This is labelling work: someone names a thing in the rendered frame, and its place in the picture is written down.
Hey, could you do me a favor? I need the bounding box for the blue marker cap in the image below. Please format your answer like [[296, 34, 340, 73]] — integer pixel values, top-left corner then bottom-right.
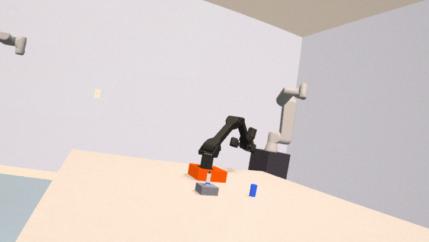
[[249, 184, 258, 197]]

